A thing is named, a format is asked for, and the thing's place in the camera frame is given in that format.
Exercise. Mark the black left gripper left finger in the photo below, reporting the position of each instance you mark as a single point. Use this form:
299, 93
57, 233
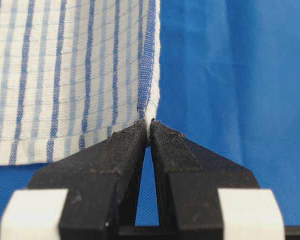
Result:
103, 183

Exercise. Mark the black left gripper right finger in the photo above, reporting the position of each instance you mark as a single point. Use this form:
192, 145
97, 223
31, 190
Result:
187, 177

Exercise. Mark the white blue striped towel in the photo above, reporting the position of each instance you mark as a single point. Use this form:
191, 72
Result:
72, 72

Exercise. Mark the blue table cloth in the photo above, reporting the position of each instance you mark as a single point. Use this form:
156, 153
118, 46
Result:
229, 80

